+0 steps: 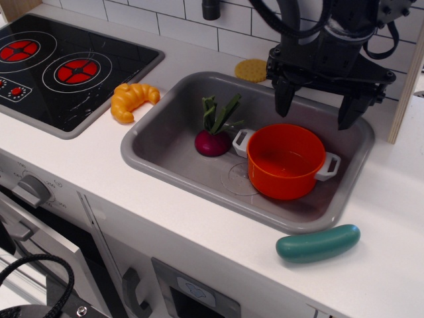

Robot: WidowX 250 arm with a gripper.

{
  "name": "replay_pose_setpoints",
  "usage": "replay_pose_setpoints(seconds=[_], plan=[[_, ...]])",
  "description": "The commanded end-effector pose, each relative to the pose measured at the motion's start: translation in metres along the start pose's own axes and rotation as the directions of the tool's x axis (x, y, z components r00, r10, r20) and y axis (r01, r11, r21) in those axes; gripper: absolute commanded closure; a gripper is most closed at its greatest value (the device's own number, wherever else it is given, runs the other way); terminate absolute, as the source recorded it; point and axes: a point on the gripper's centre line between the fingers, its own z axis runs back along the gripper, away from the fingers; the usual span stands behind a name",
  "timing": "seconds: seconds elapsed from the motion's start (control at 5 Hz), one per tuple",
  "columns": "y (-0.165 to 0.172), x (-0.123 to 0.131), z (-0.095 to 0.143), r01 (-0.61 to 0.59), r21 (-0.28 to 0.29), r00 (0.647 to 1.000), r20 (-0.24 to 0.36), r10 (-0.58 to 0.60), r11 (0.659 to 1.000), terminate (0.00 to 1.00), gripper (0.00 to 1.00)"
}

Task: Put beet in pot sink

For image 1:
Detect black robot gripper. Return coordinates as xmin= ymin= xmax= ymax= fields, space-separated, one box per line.
xmin=267 ymin=26 xmax=396 ymax=130

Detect purple toy beet green leaves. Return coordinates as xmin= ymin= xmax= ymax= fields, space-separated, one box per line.
xmin=194 ymin=93 xmax=244 ymax=157

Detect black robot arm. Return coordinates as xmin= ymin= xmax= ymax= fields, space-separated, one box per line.
xmin=266 ymin=1 xmax=413 ymax=130

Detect grey plastic sink basin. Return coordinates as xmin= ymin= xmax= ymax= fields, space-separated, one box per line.
xmin=120 ymin=71 xmax=376 ymax=235

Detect yellow round toy cracker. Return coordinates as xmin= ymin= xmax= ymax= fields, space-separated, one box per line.
xmin=235 ymin=59 xmax=267 ymax=83

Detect wooden side panel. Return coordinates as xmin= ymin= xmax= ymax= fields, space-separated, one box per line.
xmin=387 ymin=28 xmax=423 ymax=144

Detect teal toy cucumber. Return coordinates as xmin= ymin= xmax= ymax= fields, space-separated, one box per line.
xmin=276 ymin=225 xmax=361 ymax=264

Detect yellow toy croissant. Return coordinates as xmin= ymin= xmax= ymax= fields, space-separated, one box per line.
xmin=111 ymin=83 xmax=160 ymax=124

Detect black toy stove top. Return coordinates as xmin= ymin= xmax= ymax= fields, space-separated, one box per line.
xmin=1 ymin=14 xmax=165 ymax=139

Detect grey oven knob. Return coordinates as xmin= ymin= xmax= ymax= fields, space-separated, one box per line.
xmin=12 ymin=175 xmax=51 ymax=208

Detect orange toy pot grey handles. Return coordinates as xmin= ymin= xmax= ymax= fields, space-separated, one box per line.
xmin=233 ymin=124 xmax=341 ymax=200

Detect grey cabinet door handle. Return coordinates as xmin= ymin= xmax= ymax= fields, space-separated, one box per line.
xmin=121 ymin=268 xmax=152 ymax=318

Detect grey oven door handle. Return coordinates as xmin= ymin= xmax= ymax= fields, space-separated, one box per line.
xmin=1 ymin=213 xmax=37 ymax=242

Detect black braided cable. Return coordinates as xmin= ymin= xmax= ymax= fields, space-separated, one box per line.
xmin=0 ymin=254 xmax=76 ymax=318

